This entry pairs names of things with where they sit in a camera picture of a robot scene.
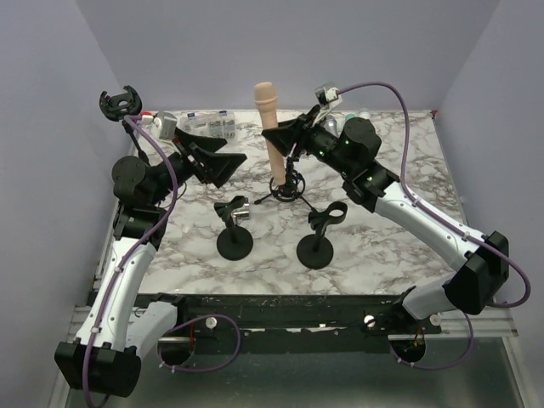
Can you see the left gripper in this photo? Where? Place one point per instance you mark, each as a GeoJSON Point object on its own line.
{"type": "Point", "coordinates": [217, 167]}

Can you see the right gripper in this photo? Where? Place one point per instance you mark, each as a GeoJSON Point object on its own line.
{"type": "Point", "coordinates": [297, 131]}

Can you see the beige microphone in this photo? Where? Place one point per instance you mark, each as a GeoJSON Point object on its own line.
{"type": "Point", "coordinates": [265, 99]}

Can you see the black tripod shock mount stand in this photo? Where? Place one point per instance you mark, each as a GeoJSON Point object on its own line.
{"type": "Point", "coordinates": [291, 190]}

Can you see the black white-mic stand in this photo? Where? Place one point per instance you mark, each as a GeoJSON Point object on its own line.
{"type": "Point", "coordinates": [234, 242]}

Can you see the black mic stand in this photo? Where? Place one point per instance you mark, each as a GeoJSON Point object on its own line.
{"type": "Point", "coordinates": [316, 251]}

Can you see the grey metal microphone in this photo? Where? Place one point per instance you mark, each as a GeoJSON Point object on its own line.
{"type": "Point", "coordinates": [330, 125]}

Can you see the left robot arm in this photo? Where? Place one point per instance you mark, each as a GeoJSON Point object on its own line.
{"type": "Point", "coordinates": [107, 352]}

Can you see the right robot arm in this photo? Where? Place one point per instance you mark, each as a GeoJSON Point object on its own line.
{"type": "Point", "coordinates": [477, 259]}

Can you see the clear plastic screw box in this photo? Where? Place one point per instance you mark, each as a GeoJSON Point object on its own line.
{"type": "Point", "coordinates": [218, 124]}

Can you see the small chrome metal block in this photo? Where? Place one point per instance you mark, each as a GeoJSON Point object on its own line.
{"type": "Point", "coordinates": [242, 213]}

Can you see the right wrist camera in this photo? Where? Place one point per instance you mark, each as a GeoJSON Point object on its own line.
{"type": "Point", "coordinates": [328, 96]}

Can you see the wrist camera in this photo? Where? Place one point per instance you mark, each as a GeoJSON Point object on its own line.
{"type": "Point", "coordinates": [328, 96]}
{"type": "Point", "coordinates": [162, 124]}

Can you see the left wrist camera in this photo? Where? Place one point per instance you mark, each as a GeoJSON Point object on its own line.
{"type": "Point", "coordinates": [162, 124]}

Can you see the black tall shock mount stand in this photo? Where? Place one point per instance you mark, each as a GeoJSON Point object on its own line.
{"type": "Point", "coordinates": [116, 107]}

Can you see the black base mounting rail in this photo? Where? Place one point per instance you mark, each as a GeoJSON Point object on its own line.
{"type": "Point", "coordinates": [287, 324]}

